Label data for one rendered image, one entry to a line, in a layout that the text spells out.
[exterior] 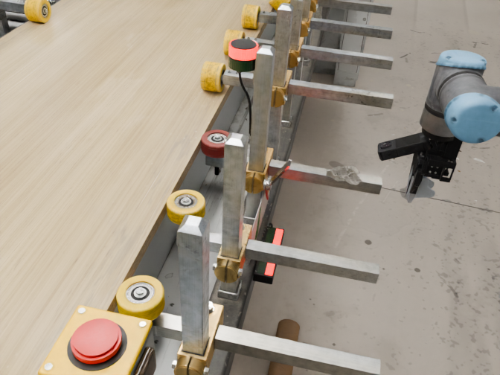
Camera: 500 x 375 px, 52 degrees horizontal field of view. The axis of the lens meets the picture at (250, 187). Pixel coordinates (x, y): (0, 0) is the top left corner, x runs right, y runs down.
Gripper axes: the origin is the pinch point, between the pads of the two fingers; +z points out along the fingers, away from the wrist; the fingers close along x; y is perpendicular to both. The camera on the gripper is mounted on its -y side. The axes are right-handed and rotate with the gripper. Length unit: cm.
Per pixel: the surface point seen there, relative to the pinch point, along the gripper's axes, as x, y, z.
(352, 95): 23.4, -16.9, -12.7
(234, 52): -7, -43, -34
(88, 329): -80, -38, -41
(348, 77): 225, -15, 76
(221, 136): 1.3, -47.1, -7.7
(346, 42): 225, -21, 52
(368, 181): -0.9, -10.0, -3.4
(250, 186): -8.6, -37.2, -1.6
